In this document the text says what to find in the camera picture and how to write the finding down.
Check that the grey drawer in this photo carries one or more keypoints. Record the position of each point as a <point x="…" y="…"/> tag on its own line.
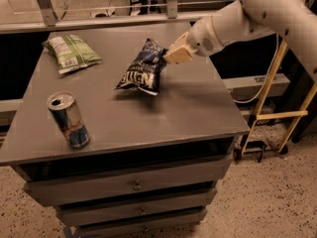
<point x="143" y="224"/>
<point x="137" y="205"/>
<point x="62" y="191"/>

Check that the bottom grey drawer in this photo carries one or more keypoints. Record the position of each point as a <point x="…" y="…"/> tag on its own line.
<point x="143" y="224"/>

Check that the top grey drawer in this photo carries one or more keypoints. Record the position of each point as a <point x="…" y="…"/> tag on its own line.
<point x="62" y="191"/>

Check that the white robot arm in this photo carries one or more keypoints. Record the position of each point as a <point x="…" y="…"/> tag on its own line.
<point x="247" y="20"/>

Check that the middle grey drawer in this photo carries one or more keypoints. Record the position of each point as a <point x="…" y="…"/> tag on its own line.
<point x="137" y="205"/>

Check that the grey metal railing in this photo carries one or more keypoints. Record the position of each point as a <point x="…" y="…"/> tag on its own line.
<point x="24" y="16"/>

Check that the green chip bag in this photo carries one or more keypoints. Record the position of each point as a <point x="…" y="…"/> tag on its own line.
<point x="71" y="53"/>

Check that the redbull can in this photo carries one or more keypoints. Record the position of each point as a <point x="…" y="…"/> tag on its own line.
<point x="66" y="114"/>

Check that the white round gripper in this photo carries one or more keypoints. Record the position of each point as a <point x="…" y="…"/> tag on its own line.
<point x="202" y="37"/>

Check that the blue chip bag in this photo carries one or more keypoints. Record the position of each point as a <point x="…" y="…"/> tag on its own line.
<point x="144" y="71"/>

